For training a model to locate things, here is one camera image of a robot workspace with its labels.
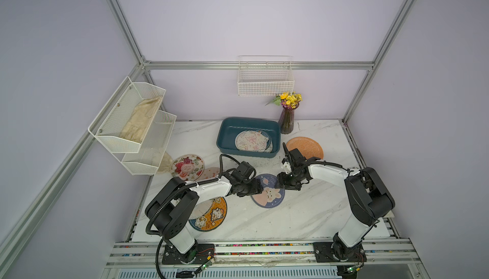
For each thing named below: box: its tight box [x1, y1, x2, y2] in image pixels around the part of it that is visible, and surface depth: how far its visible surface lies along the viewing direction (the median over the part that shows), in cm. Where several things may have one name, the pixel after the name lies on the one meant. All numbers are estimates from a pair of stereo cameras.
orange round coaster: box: [286, 136, 325, 160], surface depth 110 cm
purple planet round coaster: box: [250, 173, 286, 209], surface depth 91 cm
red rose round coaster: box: [170, 154, 206, 182], surface depth 101 cm
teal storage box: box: [216, 116, 281, 158], surface depth 110 cm
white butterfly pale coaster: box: [188, 199, 214, 220], surface depth 86 cm
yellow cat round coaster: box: [188, 196, 228, 232], surface depth 84 cm
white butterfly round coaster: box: [234, 129, 269, 153], surface depth 110 cm
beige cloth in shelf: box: [119, 95, 163, 143], surface depth 80 cm
